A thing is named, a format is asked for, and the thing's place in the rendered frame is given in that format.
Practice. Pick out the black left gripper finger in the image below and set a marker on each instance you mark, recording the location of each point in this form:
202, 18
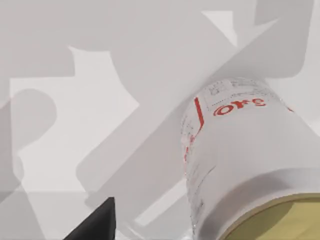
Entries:
98, 222

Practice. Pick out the white and red can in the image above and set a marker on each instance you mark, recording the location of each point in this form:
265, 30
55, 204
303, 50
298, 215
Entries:
240, 160

